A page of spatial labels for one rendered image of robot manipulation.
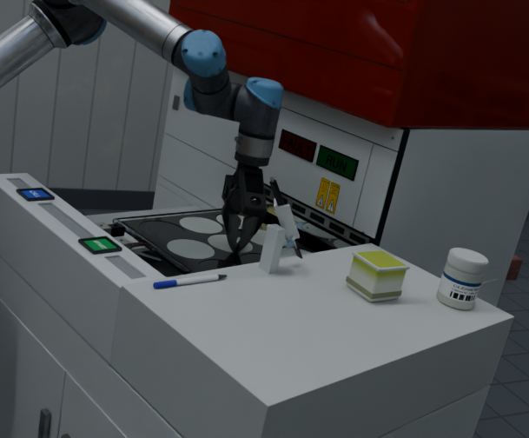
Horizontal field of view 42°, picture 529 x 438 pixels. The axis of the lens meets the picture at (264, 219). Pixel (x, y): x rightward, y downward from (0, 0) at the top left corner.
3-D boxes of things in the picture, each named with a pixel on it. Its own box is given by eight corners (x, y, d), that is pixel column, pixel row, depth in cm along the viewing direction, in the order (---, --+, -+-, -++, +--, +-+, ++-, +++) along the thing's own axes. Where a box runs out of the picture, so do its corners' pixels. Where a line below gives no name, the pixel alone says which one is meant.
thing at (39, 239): (22, 231, 156) (27, 172, 152) (157, 352, 120) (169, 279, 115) (-21, 235, 150) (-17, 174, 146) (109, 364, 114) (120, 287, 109)
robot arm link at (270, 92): (249, 74, 142) (289, 82, 141) (240, 126, 145) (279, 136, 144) (240, 76, 134) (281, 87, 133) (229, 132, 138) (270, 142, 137)
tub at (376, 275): (373, 282, 130) (382, 248, 128) (400, 300, 125) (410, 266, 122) (343, 285, 126) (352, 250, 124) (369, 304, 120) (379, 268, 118)
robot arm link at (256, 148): (279, 142, 139) (240, 136, 136) (274, 163, 140) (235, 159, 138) (269, 132, 146) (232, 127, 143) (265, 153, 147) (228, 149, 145)
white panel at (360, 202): (162, 182, 211) (183, 49, 198) (364, 301, 157) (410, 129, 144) (154, 182, 209) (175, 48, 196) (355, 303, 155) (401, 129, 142)
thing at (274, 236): (279, 262, 130) (294, 195, 126) (293, 270, 128) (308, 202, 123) (254, 266, 126) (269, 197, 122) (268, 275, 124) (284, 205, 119)
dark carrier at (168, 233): (239, 211, 176) (240, 209, 176) (338, 267, 153) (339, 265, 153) (121, 223, 153) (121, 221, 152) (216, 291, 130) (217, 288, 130)
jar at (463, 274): (449, 290, 134) (463, 245, 131) (480, 307, 129) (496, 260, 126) (427, 296, 129) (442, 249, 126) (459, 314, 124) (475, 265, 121)
